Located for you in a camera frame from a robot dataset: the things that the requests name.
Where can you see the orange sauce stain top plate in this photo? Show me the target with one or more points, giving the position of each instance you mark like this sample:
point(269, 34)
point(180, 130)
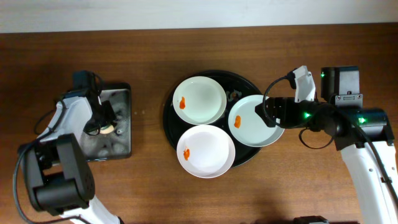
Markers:
point(182, 104)

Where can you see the green yellow sponge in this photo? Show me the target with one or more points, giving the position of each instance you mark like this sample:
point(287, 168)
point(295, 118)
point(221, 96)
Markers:
point(106, 129)

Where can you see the white plate bottom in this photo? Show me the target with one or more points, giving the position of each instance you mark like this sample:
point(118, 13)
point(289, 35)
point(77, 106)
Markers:
point(212, 151)

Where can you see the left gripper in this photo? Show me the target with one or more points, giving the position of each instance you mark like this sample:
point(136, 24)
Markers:
point(101, 119)

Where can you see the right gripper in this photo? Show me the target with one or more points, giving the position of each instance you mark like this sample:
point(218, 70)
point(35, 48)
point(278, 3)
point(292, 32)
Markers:
point(268, 111)

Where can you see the orange sauce stain right plate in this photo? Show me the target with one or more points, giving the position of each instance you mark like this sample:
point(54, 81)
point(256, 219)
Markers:
point(237, 122)

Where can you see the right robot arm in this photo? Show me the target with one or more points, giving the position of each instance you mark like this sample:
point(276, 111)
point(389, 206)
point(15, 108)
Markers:
point(363, 136)

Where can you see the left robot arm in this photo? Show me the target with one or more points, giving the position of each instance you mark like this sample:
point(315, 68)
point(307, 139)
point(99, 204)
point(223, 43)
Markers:
point(56, 174)

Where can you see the round black serving tray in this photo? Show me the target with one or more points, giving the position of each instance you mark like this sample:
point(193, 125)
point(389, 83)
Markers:
point(236, 87)

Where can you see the orange sauce stain bottom plate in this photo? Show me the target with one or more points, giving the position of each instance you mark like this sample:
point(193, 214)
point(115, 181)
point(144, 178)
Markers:
point(186, 153)

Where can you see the orange sauce stain plate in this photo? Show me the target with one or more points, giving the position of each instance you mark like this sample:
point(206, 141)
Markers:
point(237, 122)
point(182, 104)
point(186, 153)

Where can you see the white plate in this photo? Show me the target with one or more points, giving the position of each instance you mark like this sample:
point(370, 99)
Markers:
point(212, 151)
point(205, 100)
point(253, 131)

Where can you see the metal soapy water tray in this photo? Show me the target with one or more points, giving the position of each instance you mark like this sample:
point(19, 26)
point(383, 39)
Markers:
point(116, 144)

